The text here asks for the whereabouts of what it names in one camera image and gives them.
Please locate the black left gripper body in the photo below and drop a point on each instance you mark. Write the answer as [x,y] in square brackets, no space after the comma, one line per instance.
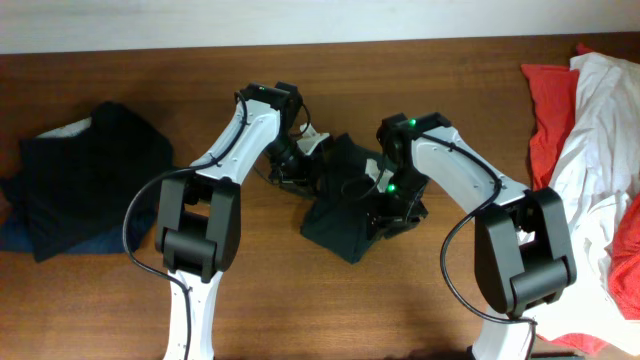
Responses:
[288,162]

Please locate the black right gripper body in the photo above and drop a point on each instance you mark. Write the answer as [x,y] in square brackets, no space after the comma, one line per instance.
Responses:
[402,196]

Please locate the dark green t-shirt white print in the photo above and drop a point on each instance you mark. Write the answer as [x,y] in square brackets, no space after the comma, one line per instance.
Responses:
[337,218]

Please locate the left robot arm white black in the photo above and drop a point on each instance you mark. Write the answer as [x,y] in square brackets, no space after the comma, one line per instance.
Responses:
[199,219]

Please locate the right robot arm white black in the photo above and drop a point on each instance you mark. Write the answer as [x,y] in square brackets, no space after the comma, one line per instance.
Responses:
[523,256]

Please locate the red t-shirt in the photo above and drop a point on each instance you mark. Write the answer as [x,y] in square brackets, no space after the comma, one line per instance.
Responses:
[552,110]

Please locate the folded white garment under stack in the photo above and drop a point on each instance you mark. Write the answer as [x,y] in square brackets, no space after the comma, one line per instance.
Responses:
[69,130]

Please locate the folded black garment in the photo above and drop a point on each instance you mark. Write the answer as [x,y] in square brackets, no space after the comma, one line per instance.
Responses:
[71,189]

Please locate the folded navy blue garment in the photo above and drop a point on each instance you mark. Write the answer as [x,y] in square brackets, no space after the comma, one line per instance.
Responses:
[15,238]

